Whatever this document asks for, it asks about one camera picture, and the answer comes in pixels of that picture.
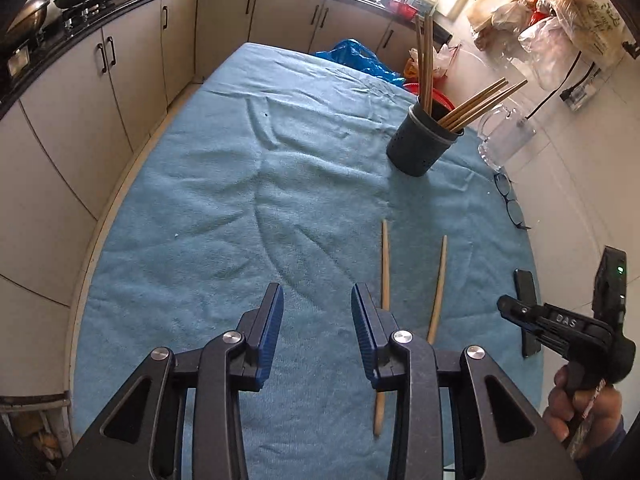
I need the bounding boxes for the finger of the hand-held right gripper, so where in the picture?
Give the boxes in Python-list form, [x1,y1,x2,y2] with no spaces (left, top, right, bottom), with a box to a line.
[497,294,613,341]
[537,335,601,361]

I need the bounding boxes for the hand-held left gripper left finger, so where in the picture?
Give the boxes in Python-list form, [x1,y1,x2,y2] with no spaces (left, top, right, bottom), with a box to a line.
[57,283,285,480]

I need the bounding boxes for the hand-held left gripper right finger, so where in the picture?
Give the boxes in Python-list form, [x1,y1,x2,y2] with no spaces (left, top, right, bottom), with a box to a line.
[351,283,583,480]

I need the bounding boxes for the wooden chopstick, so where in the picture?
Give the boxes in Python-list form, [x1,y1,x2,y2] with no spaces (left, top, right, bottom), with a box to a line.
[426,235,448,345]
[442,82,511,127]
[415,14,427,113]
[425,11,435,116]
[437,77,508,123]
[373,219,392,437]
[450,80,529,132]

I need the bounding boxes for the dark perforated chopstick holder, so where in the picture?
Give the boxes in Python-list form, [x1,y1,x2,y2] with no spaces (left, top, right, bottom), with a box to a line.
[386,95,465,178]

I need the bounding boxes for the person's right hand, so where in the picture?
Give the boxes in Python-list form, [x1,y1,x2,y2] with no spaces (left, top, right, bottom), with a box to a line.
[542,365,626,461]

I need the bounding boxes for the black smartphone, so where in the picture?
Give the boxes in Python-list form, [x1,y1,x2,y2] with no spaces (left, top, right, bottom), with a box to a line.
[513,269,542,359]

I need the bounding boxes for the dark-framed eyeglasses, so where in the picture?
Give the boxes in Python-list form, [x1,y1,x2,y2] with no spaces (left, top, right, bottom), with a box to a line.
[494,172,532,232]

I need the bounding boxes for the blue towel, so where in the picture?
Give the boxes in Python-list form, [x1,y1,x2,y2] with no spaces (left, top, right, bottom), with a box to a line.
[70,42,543,480]

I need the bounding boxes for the clear glass mug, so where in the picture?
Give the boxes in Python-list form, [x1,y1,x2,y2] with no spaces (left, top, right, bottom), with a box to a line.
[477,100,538,173]

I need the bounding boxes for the red plastic bowl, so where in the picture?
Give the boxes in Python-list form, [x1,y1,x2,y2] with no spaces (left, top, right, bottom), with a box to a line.
[405,80,456,111]

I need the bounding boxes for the clear plastic bag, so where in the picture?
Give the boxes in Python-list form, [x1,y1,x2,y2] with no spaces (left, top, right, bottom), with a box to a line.
[517,15,583,91]

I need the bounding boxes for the orange white plastic bag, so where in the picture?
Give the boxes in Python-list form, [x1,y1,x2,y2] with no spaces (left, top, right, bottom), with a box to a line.
[404,47,453,86]

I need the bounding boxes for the blue plastic bag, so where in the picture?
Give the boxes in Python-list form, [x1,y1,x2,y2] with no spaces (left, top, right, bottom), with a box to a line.
[314,37,405,88]

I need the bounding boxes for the beige plastic bag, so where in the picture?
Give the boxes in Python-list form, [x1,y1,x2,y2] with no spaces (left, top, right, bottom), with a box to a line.
[467,0,531,36]

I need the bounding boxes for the beige kitchen cabinet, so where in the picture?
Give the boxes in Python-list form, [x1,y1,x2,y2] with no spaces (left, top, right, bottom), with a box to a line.
[0,0,416,401]

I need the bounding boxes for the gas stove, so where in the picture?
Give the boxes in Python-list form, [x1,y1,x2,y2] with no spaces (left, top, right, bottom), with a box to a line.
[60,2,118,31]

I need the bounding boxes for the steel wok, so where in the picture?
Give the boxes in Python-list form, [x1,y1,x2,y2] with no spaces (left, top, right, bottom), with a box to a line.
[2,0,53,43]

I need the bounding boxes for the black power cable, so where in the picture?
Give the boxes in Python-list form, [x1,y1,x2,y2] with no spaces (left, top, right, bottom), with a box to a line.
[522,42,603,121]

